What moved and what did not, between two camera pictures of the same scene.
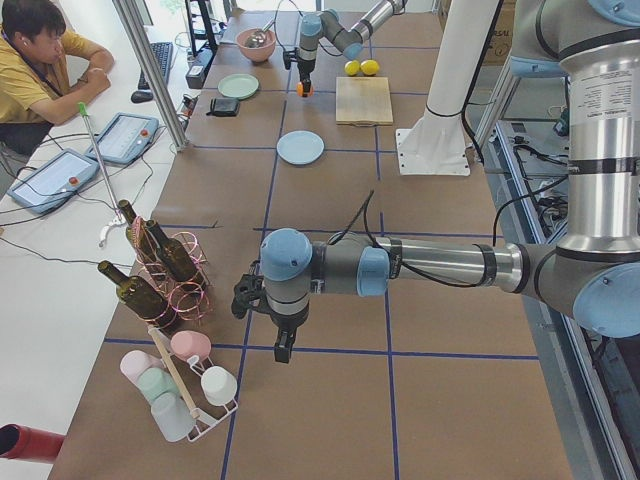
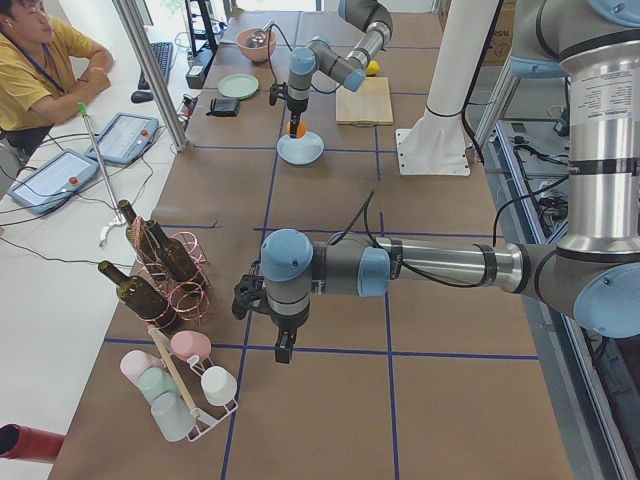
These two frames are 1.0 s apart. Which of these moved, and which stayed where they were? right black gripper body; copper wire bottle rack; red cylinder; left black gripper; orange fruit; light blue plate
Moved: orange fruit; right black gripper body
Stayed: copper wire bottle rack; left black gripper; light blue plate; red cylinder
